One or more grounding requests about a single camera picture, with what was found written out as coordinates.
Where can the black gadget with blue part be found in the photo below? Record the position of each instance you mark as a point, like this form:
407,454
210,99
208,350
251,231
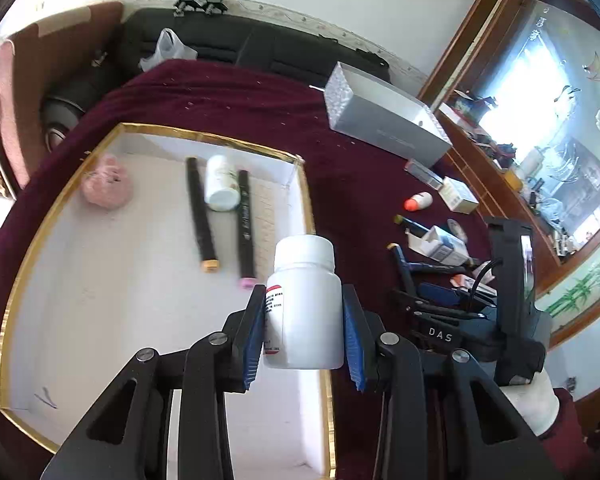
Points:
186,2

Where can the black marker orange cap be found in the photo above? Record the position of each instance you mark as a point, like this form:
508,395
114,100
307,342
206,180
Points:
200,220

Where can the white plastic bag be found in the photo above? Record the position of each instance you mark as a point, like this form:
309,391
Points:
167,50

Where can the black marker pink cap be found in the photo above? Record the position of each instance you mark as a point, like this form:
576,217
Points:
245,230

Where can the small cream carton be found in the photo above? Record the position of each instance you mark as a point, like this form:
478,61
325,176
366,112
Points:
460,197

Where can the small white bottle green label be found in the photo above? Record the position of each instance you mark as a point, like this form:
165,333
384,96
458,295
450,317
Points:
220,180

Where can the black bag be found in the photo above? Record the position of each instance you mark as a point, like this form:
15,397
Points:
75,100

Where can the grey cardboard box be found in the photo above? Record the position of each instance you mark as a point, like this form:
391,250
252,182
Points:
380,125

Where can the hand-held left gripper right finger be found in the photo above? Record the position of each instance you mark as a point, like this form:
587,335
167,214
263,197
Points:
352,345

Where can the white tray with gold rim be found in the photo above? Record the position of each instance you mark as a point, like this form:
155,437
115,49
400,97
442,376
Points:
105,285

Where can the brown armchair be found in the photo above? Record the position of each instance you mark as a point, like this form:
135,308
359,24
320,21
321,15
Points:
30,85

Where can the decorated mirror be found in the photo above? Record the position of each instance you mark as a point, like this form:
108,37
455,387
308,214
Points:
545,85

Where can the large white plastic bottle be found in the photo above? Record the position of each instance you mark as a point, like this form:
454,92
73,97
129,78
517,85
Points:
305,310

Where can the wooden cabinet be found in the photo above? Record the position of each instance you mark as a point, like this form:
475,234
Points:
480,175

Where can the white jar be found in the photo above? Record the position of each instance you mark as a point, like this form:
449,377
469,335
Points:
532,161

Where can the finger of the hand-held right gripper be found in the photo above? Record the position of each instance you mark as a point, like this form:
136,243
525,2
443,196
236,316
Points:
430,310
445,295

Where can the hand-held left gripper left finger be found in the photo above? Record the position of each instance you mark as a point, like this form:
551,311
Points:
252,340

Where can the small bottle orange cap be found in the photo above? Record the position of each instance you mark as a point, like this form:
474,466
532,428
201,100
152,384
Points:
419,202

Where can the white blue medicine box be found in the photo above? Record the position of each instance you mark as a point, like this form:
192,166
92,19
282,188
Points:
440,247

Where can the pink plush pouch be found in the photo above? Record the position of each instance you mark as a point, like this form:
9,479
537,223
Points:
107,182

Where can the black sofa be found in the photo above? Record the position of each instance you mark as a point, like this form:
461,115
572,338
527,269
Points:
230,40

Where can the person's right hand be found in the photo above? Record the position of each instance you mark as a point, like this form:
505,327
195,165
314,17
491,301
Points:
535,405

